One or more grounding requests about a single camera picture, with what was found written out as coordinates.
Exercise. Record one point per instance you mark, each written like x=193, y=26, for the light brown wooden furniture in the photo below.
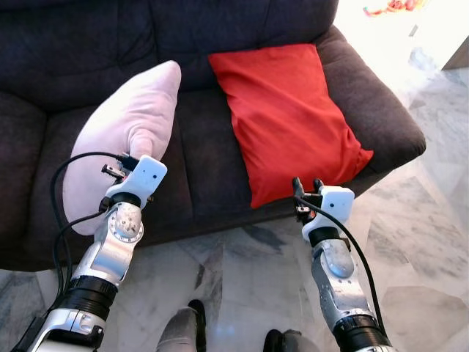
x=458, y=55

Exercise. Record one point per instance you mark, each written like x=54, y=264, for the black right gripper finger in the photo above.
x=298, y=187
x=318, y=185

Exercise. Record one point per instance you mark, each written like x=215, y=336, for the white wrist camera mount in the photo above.
x=337, y=205
x=143, y=180

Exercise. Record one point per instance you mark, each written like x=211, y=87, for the grey black robot leg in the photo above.
x=293, y=343
x=179, y=334

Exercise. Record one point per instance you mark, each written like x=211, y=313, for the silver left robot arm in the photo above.
x=110, y=249

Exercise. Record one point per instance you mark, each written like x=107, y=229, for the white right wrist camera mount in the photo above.
x=337, y=205

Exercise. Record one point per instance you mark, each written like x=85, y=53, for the red pillow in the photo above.
x=286, y=117

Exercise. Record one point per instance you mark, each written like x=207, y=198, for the dark brown fabric sofa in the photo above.
x=205, y=132

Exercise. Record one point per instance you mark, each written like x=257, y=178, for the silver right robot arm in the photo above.
x=337, y=275

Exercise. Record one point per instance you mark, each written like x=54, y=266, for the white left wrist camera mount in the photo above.
x=143, y=180

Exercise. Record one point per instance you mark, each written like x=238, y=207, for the grey black robot right leg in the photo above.
x=293, y=343

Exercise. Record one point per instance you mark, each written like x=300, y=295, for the grey black robot left leg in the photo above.
x=179, y=334

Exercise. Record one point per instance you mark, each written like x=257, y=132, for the pink cat face pillow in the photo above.
x=124, y=125

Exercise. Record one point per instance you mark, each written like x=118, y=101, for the orange red floor item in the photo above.
x=396, y=7

